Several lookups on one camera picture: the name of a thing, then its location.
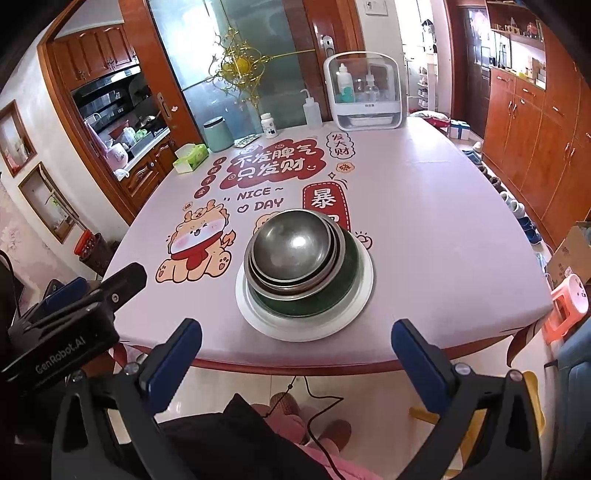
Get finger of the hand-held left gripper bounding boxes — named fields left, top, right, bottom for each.
left=92, top=262, right=147, bottom=320
left=9, top=276, right=89, bottom=332

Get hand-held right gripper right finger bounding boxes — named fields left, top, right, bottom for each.
left=392, top=318, right=546, bottom=480

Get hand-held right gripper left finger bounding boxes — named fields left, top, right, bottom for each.
left=51, top=318, right=203, bottom=480

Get large white plate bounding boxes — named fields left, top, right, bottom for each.
left=235, top=231, right=374, bottom=342

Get green plate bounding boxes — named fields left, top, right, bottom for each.
left=252, top=226, right=361, bottom=319

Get large steel bowl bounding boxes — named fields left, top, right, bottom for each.
left=244, top=210, right=347, bottom=297

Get small steel bowl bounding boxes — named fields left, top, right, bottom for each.
left=252, top=211, right=334, bottom=277

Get dark patterned bin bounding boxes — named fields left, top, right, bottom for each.
left=78, top=233, right=116, bottom=278

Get yellow stool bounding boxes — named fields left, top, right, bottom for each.
left=409, top=369, right=546, bottom=480

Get person's black jacket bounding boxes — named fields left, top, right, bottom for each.
left=159, top=392, right=333, bottom=480

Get wooden lower kitchen cabinet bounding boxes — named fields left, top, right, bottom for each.
left=117, top=134, right=178, bottom=199

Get wooden kitchen cabinet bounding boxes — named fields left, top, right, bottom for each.
left=51, top=25, right=139, bottom=88
left=117, top=134, right=178, bottom=199

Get pink kettle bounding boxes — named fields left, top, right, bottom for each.
left=105, top=142, right=129, bottom=169

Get person's pink trousers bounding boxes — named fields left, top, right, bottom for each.
left=295, top=443, right=384, bottom=480

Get green tissue pack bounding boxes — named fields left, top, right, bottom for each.
left=173, top=143, right=208, bottom=174

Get blue bin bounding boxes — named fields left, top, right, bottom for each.
left=556, top=332, right=591, bottom=393

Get pink stool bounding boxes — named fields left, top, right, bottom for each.
left=542, top=274, right=591, bottom=347

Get mint green canister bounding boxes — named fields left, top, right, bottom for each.
left=203, top=117, right=235, bottom=153

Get cardboard box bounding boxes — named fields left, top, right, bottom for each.
left=547, top=222, right=591, bottom=289

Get row of shoes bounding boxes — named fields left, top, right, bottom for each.
left=462, top=138, right=550, bottom=259

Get wooden upper kitchen cabinet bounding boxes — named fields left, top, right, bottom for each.
left=51, top=25, right=139, bottom=88

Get frosted glass door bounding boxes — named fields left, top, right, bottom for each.
left=148, top=0, right=324, bottom=139

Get gold door ornament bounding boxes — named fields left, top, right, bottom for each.
left=205, top=28, right=324, bottom=112

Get clear squeeze bottle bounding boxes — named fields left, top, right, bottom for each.
left=300, top=89, right=324, bottom=129

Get white bottle steriliser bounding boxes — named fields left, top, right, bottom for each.
left=322, top=52, right=406, bottom=132

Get white bottle teal base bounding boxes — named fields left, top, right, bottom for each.
left=336, top=64, right=355, bottom=103

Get dark brown entrance door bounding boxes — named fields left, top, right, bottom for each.
left=464, top=7, right=492, bottom=139

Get wooden display shelf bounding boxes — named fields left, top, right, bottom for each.
left=485, top=0, right=548, bottom=90

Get large wooden wall niche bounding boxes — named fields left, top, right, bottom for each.
left=18, top=161, right=77, bottom=244

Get black floor cable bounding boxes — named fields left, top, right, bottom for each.
left=268, top=376, right=347, bottom=480

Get small wooden wall niche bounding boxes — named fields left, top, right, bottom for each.
left=0, top=99, right=38, bottom=178

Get tall wooden cabinet wall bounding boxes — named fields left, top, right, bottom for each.
left=482, top=65, right=591, bottom=250

